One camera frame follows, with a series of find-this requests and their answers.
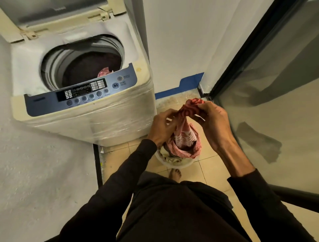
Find blue tape strip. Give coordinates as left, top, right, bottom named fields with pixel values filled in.
left=155, top=72, right=205, bottom=100

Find white top-load washing machine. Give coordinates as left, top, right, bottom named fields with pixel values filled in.
left=10, top=19, right=157, bottom=147

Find white laundry basin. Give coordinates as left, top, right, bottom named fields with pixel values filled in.
left=154, top=147, right=195, bottom=170

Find person's black clothing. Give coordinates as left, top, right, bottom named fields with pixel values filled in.
left=116, top=171, right=253, bottom=242

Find grey tape patch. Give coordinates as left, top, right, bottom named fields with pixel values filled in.
left=235, top=121, right=283, bottom=164

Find person's left hand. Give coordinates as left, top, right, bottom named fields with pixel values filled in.
left=147, top=108, right=180, bottom=148

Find person's right forearm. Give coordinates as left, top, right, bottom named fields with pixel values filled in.
left=215, top=142, right=316, bottom=242

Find person's bare foot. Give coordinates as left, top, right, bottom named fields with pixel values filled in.
left=169, top=169, right=182, bottom=183

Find cream washing machine lid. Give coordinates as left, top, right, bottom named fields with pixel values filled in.
left=0, top=0, right=128, bottom=44

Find grey washer drum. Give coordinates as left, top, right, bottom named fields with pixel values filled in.
left=40, top=35, right=125, bottom=92

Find black bar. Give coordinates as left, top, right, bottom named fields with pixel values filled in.
left=269, top=184, right=319, bottom=214

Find person's right hand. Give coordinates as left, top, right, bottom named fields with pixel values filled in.
left=191, top=101, right=238, bottom=153

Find black framed glass door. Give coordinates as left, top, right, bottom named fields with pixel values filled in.
left=208, top=0, right=319, bottom=213

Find blue washer control panel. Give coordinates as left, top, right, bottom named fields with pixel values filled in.
left=24, top=63, right=138, bottom=118

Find small red patterned cloth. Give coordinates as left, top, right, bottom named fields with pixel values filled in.
left=97, top=66, right=114, bottom=78

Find cream clothes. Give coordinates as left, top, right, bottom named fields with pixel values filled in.
left=159, top=146, right=185, bottom=164

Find red white patterned cloth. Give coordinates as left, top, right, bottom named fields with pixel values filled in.
left=165, top=98, right=208, bottom=160

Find person's left forearm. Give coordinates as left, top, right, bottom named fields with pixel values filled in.
left=58, top=138, right=158, bottom=242

